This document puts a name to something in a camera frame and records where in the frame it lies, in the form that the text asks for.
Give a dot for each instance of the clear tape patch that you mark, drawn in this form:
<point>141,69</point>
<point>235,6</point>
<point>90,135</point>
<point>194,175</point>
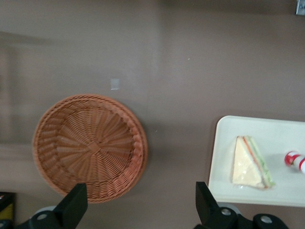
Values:
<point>115,84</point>

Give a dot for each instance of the round brown wicker basket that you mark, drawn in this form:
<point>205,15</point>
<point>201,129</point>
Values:
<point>90,148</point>

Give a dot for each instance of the triangle sandwich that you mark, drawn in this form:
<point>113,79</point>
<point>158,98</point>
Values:
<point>247,167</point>

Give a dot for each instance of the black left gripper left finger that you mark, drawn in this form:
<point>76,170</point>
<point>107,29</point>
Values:
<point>66,210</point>

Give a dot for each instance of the red white yogurt cup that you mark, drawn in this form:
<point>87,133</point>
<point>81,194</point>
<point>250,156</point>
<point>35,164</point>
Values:
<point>295,161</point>

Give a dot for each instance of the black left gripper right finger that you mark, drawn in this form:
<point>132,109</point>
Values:
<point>209,214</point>

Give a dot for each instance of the cream plastic tray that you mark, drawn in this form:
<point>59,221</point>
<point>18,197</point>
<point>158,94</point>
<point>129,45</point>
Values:
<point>281,133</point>

